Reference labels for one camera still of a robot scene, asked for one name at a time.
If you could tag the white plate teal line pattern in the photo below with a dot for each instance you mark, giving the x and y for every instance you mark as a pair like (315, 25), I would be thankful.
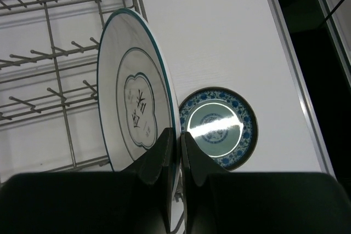
(138, 113)

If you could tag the blue floral teal plate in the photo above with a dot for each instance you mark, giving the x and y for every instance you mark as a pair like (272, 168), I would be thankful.
(222, 123)

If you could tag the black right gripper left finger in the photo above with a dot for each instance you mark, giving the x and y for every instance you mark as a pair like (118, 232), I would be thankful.
(135, 200)

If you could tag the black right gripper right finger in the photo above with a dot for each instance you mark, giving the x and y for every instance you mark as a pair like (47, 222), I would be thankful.
(218, 201)

